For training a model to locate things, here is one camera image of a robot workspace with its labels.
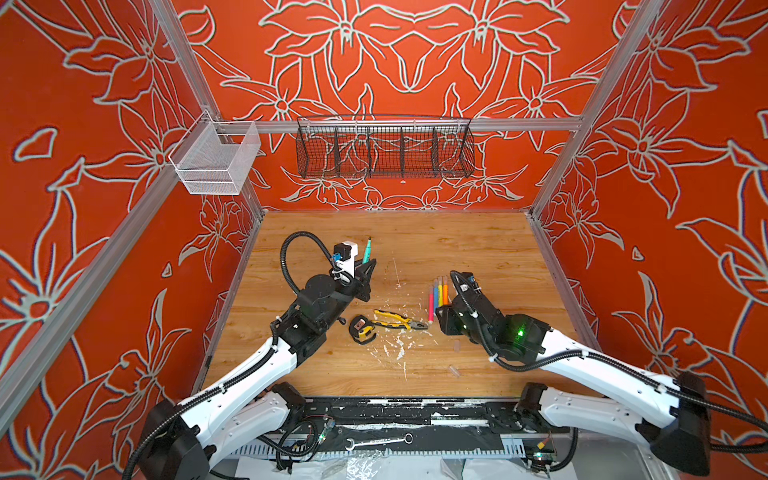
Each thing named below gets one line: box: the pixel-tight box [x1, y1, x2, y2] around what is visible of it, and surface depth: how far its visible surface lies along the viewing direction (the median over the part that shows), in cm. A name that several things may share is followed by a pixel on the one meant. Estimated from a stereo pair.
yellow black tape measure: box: [349, 315, 377, 345], surface depth 87 cm
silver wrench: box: [345, 433, 414, 451], surface depth 71 cm
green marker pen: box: [362, 237, 373, 264], surface depth 70 cm
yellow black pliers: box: [370, 309, 429, 330], surface depth 90 cm
